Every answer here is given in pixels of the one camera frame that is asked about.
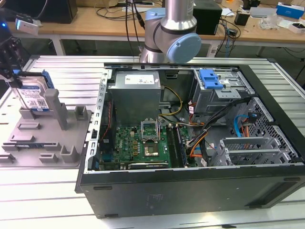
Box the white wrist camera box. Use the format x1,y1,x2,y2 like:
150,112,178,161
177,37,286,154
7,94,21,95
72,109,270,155
15,13,39,36

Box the silver disk bay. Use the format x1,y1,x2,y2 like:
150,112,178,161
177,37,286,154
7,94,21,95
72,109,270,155
211,137,290,167

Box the black PC case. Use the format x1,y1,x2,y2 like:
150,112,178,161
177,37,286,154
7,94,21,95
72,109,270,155
75,62,305,219

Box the black graphics card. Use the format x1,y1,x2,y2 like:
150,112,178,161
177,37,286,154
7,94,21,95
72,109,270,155
128,162,169,170

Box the black cable bundle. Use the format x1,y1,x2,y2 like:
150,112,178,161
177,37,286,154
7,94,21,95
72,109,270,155
199,98,251,167

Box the hard disk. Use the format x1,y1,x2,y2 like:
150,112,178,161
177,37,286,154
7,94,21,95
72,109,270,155
7,69,53,113

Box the blue cardboard box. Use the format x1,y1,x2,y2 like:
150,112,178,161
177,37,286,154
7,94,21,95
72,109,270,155
276,1,305,20

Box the yellow black wire bundle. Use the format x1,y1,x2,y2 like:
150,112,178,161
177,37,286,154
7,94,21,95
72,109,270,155
159,86,183,117

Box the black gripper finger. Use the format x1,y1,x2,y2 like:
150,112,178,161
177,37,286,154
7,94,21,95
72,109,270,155
0,45,10,79
8,39,22,88

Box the blue data wire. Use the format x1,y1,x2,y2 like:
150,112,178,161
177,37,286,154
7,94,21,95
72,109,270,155
190,114,259,155

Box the grey parts rack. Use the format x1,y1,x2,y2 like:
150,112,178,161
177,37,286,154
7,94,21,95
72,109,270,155
0,88,92,167

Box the metal socket cover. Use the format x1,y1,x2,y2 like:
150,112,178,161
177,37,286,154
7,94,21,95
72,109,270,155
141,118,160,143

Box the large black box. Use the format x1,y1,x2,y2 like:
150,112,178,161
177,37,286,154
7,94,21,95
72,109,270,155
0,0,78,24

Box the green motherboard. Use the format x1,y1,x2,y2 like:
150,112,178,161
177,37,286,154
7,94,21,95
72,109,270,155
99,124,191,170

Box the small black box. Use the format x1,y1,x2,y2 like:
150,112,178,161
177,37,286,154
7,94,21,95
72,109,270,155
234,11,250,26

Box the CPU socket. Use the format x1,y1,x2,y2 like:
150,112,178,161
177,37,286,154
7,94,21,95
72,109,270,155
142,142,161,157

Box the silver drive cage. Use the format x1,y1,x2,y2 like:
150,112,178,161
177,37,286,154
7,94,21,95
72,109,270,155
192,68,254,120

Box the open white box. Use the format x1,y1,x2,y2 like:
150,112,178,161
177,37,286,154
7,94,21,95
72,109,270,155
288,21,305,34

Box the flat grey box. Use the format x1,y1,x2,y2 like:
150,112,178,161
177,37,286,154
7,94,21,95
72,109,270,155
249,6,278,18

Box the black speaker box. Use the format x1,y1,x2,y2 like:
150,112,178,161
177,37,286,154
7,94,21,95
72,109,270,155
193,3,223,36

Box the long wooden desk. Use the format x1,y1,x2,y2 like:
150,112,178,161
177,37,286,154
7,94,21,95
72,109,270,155
0,4,305,57

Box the orange red power wire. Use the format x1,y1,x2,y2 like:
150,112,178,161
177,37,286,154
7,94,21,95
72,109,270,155
188,118,253,159

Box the RAM slot white clips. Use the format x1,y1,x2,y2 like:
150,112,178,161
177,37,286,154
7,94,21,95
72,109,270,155
176,125,188,167
169,125,179,167

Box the grey power supply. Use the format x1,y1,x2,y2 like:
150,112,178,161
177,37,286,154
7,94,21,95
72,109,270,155
107,71,163,127

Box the blue drive latch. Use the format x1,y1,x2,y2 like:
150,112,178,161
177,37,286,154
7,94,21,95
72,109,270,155
199,68,226,90

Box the clear plastic wrap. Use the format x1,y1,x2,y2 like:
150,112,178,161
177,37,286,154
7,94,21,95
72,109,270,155
259,14,279,31

